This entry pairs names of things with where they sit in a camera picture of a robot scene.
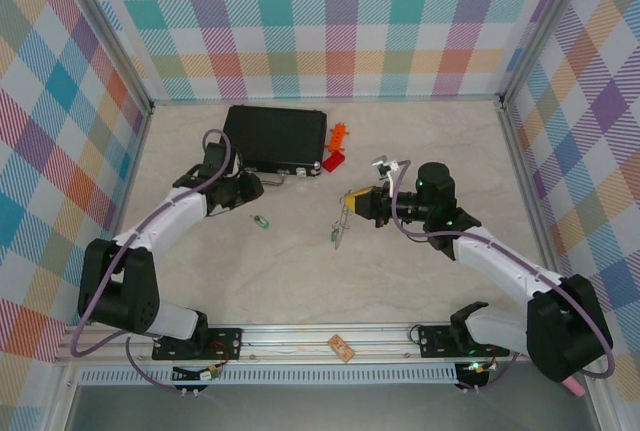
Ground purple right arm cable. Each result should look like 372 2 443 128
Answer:
390 159 616 392

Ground small electronics module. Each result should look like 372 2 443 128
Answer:
172 364 222 392
454 360 499 392

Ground grey metal base panel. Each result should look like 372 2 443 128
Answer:
64 384 601 431

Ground aluminium frame bar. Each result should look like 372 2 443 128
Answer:
494 100 624 431
42 103 156 431

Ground white slotted cable duct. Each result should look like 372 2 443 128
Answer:
78 362 460 387

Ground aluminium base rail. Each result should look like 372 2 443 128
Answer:
52 321 604 366

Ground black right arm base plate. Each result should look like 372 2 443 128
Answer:
417 323 511 358

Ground red block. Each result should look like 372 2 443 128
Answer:
322 150 347 173

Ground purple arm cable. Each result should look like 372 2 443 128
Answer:
69 131 236 360
390 159 616 392

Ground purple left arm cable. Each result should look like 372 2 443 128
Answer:
69 131 236 360

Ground orange plastic toy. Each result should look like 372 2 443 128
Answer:
327 122 351 152

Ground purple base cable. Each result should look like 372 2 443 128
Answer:
457 340 524 395
124 338 201 395

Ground aluminium frame post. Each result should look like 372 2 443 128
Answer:
496 0 600 107
62 0 155 113

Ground black hard case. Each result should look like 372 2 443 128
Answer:
221 104 329 180

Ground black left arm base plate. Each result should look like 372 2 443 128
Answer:
151 326 244 362

